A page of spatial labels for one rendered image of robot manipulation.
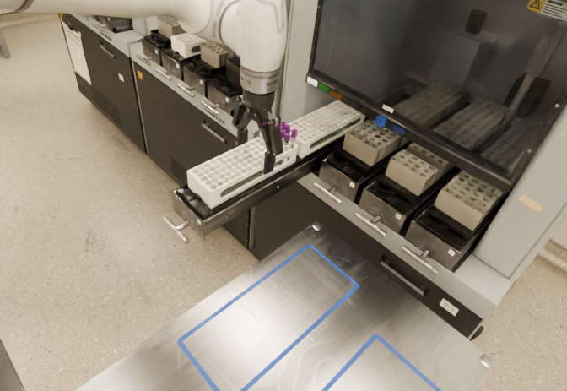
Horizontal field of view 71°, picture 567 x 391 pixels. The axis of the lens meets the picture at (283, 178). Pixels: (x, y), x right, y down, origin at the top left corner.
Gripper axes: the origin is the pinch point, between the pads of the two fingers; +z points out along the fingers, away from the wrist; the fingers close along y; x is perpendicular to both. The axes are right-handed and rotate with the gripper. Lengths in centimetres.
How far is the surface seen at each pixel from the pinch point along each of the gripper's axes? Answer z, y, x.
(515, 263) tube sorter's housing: 6, 63, 27
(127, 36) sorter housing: 13, -113, 22
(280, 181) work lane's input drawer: 6.3, 6.9, 3.4
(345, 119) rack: -0.7, 4.1, 32.8
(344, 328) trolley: 3.8, 46.4, -17.8
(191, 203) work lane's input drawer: 4.2, 0.9, -20.8
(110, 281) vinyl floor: 86, -52, -32
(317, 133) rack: 0.3, 3.2, 21.3
